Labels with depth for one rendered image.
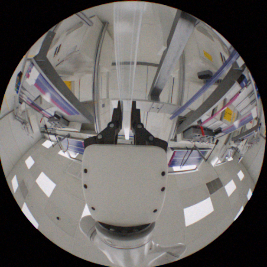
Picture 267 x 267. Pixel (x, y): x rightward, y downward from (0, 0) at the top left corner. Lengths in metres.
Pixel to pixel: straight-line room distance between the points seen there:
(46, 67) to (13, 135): 6.70
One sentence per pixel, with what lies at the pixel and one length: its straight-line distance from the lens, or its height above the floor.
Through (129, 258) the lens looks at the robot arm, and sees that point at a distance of 0.17.
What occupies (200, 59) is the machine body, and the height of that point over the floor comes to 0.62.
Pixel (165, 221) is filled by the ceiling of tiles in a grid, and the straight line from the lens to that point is 2.21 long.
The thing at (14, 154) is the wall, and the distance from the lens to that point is 7.28.
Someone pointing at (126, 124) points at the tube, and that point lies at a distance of 0.15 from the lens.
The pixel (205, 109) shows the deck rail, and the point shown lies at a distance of 0.48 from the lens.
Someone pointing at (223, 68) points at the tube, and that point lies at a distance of 0.26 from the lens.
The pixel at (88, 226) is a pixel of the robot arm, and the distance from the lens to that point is 0.20.
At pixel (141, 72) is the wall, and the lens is 2.15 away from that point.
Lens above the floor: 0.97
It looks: 29 degrees up
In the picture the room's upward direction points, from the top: 177 degrees counter-clockwise
